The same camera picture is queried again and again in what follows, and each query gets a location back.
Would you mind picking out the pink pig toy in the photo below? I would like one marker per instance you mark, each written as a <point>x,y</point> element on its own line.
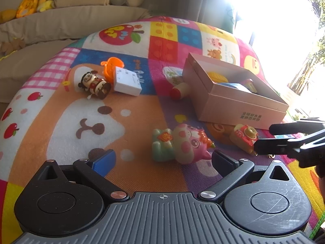
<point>185,144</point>

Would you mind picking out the yellow cushion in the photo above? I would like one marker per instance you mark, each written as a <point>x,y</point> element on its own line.
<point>7,15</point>

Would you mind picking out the green plant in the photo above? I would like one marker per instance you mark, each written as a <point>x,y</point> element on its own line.
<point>311,66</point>

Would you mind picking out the colourful printed play mat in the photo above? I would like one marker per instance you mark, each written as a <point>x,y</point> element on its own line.
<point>76,122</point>

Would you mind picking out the green printed cloth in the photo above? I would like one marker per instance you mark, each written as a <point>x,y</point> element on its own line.
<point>228,20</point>

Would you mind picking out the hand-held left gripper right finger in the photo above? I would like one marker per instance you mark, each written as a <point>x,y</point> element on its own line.
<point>223,161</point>

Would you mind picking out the small white box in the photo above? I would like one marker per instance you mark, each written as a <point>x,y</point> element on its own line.
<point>127,81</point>

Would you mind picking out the cream cylinder toy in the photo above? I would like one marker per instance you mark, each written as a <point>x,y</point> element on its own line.
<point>180,90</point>

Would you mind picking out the brown plush toy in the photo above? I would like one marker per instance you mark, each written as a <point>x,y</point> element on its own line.
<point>11,46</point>

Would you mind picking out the yellow plush bag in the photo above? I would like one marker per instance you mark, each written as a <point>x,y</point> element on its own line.
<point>26,5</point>

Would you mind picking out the beige sofa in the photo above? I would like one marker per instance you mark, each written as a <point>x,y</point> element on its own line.
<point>63,22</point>

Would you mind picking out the orange plastic toy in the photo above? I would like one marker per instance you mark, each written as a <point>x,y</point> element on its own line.
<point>111,67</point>

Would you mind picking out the pink cardboard box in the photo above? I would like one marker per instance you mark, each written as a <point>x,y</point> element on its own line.
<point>228,106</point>

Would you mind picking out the pink camera toy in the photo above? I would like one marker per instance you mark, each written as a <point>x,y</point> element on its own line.
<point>243,138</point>

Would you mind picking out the beige curtain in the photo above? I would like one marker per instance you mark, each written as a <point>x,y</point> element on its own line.
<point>208,0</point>

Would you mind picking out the yellow corn toy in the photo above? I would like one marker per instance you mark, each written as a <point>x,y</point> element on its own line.
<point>217,77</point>

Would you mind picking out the dark-haired boy figurine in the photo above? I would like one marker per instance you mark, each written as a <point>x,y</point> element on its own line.
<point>95,85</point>

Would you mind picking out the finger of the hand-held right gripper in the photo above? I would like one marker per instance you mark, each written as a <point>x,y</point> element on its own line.
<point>292,128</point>
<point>271,146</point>

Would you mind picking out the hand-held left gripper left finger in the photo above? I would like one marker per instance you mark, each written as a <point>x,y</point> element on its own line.
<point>104,160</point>

